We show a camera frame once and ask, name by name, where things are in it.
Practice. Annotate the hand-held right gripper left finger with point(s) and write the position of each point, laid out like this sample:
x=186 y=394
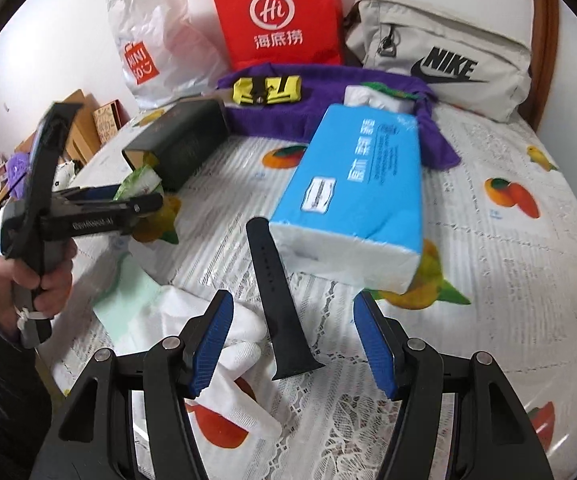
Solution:
x=213 y=340

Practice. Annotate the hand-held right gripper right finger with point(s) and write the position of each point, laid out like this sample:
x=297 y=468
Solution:
x=379 y=346

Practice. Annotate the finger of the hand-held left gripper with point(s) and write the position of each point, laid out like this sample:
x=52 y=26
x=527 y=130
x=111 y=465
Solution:
x=141 y=205
x=93 y=192

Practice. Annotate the pale green leaf-print packet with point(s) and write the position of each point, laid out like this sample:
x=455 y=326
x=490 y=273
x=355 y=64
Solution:
x=141 y=182

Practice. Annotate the dark green box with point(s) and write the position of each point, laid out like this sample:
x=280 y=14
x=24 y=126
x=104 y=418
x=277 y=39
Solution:
x=183 y=140

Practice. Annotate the fruit-print white packet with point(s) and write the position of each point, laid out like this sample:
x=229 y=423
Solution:
x=238 y=420

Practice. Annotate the person's left forearm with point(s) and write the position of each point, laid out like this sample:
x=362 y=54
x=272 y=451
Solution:
x=3 y=390

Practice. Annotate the person's left hand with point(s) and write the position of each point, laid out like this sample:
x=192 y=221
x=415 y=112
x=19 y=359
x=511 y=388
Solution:
x=61 y=275

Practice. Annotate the wooden cabinet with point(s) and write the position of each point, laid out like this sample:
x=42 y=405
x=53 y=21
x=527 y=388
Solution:
x=81 y=125

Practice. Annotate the speckled brown box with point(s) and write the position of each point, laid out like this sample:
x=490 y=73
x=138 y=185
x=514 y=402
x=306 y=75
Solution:
x=111 y=121

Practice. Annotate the printed bedsheet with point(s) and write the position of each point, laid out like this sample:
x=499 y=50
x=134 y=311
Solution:
x=493 y=285

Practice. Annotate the purple cloth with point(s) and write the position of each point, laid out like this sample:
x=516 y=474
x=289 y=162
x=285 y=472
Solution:
x=268 y=117

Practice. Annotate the blue tissue pack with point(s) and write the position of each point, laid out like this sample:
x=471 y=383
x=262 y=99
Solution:
x=348 y=185

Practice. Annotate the white plastic bag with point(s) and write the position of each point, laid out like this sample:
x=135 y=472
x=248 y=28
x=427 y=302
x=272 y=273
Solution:
x=168 y=35

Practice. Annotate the red paper bag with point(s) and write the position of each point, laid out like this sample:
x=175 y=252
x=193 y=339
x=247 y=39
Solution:
x=313 y=50

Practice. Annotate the white and green packet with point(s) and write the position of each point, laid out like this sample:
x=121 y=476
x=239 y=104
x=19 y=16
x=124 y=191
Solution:
x=363 y=97

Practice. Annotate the grey waist bag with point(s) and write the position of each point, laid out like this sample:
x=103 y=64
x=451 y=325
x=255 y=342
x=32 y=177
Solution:
x=403 y=35

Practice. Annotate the wooden headboard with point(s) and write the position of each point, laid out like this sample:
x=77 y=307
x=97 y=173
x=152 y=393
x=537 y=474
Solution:
x=546 y=50

